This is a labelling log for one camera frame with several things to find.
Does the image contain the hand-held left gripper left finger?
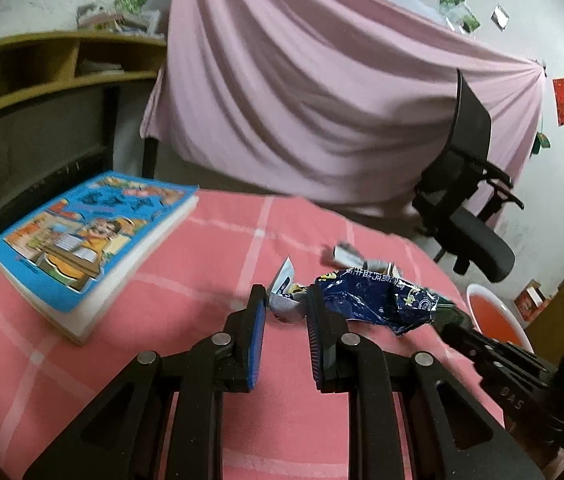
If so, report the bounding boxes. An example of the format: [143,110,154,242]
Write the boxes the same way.
[22,284,267,480]

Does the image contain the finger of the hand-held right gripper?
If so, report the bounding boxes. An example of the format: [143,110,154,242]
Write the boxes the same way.
[472,355,554,417]
[437,321,549,388]

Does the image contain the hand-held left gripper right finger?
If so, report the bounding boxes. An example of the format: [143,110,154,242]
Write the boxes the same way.
[305,284,547,480]

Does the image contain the red basin with white rim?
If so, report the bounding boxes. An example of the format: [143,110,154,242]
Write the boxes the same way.
[466,283,538,356]

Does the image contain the white wrapper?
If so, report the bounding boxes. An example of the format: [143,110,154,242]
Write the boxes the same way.
[267,256,310,326]

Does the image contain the blue snack wrapper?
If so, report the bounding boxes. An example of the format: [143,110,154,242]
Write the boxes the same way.
[312,266,455,338]

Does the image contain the small red box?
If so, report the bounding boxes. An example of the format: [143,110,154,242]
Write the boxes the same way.
[514,282,548,321]

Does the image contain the silver crumpled wrapper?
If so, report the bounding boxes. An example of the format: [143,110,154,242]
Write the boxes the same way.
[324,242,403,278]

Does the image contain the pink checked blanket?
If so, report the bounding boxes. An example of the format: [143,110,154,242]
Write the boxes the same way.
[0,187,513,480]

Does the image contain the black office chair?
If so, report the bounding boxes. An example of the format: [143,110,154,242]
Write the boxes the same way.
[412,67,525,283]

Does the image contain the blue cartoon cover book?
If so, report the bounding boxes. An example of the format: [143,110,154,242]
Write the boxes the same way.
[0,171,200,346]

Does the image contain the pink hanging sheet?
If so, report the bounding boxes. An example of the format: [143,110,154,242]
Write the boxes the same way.
[139,0,548,218]

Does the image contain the wooden shelf unit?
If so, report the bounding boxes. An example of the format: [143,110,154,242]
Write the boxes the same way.
[0,30,167,131]

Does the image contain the pile of books and papers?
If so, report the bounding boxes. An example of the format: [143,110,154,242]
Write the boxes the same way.
[76,0,167,36]

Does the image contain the green wall photos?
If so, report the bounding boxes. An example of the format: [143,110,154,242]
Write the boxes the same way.
[439,0,483,33]

